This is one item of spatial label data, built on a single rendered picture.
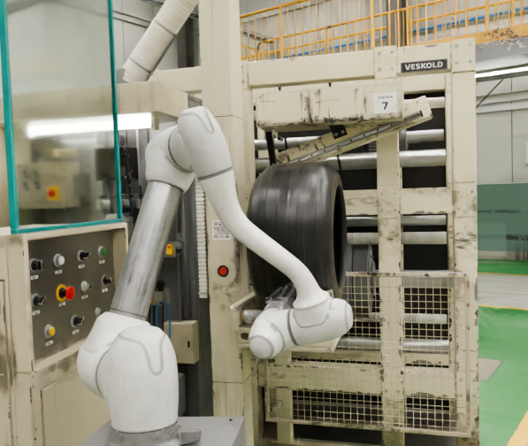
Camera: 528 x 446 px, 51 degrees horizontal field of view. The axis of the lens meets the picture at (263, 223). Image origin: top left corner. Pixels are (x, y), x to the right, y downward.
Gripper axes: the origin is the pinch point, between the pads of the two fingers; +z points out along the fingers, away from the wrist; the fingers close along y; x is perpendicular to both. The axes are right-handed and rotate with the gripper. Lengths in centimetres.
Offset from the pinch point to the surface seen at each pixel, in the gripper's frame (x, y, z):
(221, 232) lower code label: -10.8, 32.5, 24.3
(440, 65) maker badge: -63, -51, 97
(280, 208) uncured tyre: -24.2, 4.4, 9.7
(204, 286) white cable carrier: 11.9, 42.2, 23.9
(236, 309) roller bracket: 12.9, 23.5, 6.7
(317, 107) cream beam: -52, -1, 62
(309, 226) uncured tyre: -18.8, -6.0, 6.4
